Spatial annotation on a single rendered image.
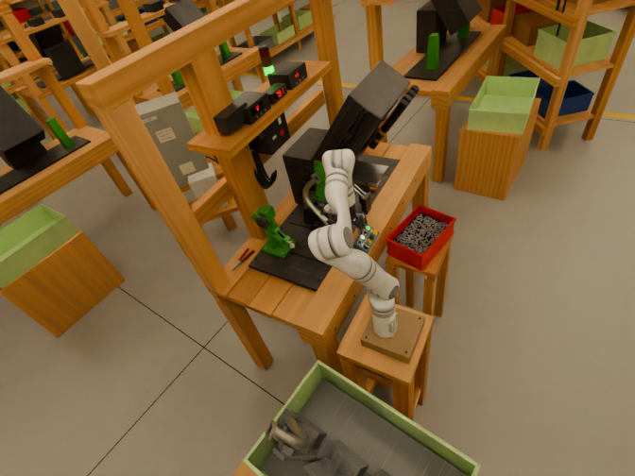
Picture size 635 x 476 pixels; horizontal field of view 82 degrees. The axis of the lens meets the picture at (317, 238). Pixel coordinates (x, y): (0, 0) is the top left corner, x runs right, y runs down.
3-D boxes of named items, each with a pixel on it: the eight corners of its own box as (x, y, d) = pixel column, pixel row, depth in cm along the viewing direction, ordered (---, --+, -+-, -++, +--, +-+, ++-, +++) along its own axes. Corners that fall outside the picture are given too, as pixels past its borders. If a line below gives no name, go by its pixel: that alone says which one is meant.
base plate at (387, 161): (400, 161, 234) (400, 159, 233) (317, 292, 173) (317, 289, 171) (342, 153, 253) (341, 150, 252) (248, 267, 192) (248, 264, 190)
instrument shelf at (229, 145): (332, 68, 201) (331, 60, 198) (231, 159, 151) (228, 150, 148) (294, 67, 212) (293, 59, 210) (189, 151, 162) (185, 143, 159)
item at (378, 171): (388, 170, 193) (388, 165, 191) (377, 189, 184) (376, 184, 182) (325, 160, 211) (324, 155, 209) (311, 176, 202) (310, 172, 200)
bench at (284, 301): (426, 241, 300) (431, 148, 239) (347, 412, 217) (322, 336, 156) (350, 222, 332) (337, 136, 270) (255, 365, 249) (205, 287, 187)
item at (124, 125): (349, 138, 266) (328, -21, 198) (219, 293, 183) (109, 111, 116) (337, 136, 270) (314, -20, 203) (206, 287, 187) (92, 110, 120)
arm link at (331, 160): (320, 146, 117) (317, 178, 109) (348, 144, 115) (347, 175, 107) (324, 162, 123) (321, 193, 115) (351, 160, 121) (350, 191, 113)
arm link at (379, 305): (362, 277, 131) (366, 305, 142) (382, 290, 125) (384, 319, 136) (379, 262, 135) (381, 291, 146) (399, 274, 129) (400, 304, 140)
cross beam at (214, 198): (325, 103, 243) (323, 90, 237) (195, 233, 171) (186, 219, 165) (318, 102, 246) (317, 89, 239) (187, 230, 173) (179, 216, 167)
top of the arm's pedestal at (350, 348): (434, 321, 160) (434, 315, 157) (409, 387, 142) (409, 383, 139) (366, 298, 174) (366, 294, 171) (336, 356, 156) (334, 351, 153)
